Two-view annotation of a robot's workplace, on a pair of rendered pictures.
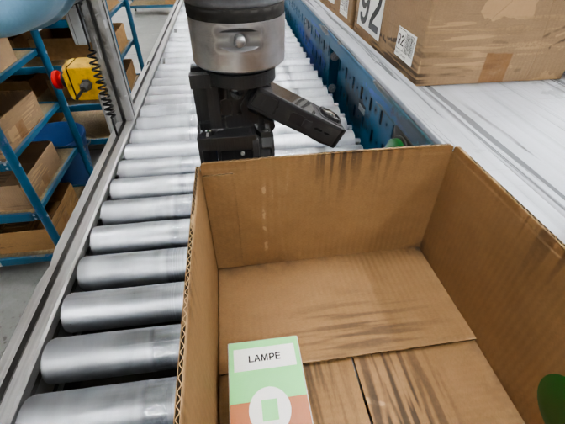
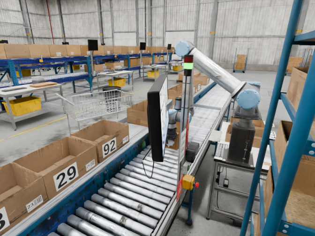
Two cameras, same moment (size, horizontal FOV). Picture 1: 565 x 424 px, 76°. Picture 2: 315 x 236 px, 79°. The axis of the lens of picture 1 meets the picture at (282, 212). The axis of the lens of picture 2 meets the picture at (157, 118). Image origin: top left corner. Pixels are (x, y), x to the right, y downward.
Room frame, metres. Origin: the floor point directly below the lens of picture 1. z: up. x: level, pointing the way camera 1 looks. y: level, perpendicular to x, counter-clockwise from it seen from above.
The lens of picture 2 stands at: (1.79, 0.83, 1.70)
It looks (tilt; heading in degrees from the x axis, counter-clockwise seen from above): 21 degrees down; 213
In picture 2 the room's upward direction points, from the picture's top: 1 degrees clockwise
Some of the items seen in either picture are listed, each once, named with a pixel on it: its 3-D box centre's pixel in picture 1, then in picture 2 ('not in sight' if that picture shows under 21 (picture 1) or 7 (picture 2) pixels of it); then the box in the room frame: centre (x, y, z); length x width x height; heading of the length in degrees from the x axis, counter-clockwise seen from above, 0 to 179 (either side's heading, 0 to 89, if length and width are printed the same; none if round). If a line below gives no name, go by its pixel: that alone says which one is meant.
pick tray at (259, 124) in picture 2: not in sight; (246, 125); (-0.64, 0.55, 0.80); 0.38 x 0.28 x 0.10; 103
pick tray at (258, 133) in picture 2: not in sight; (244, 135); (-0.31, 0.59, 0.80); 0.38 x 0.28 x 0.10; 99
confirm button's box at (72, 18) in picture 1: (79, 23); (186, 167); (0.80, 0.41, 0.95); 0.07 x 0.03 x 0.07; 8
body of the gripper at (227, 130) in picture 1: (237, 120); (171, 133); (0.37, 0.05, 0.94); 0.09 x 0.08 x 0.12; 98
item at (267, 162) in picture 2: not in sight; (246, 142); (-0.29, 0.62, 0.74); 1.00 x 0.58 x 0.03; 11
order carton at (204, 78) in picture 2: not in sight; (202, 80); (-2.63, -0.82, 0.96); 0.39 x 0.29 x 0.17; 8
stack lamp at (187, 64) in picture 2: not in sight; (188, 62); (0.80, 0.37, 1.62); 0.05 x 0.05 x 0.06
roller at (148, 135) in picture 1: (242, 134); (151, 175); (0.76, 0.09, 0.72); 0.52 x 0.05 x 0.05; 98
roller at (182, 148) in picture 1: (244, 148); (154, 171); (0.69, 0.08, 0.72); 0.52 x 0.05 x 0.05; 98
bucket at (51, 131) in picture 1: (62, 161); not in sight; (1.58, 1.12, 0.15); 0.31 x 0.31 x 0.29
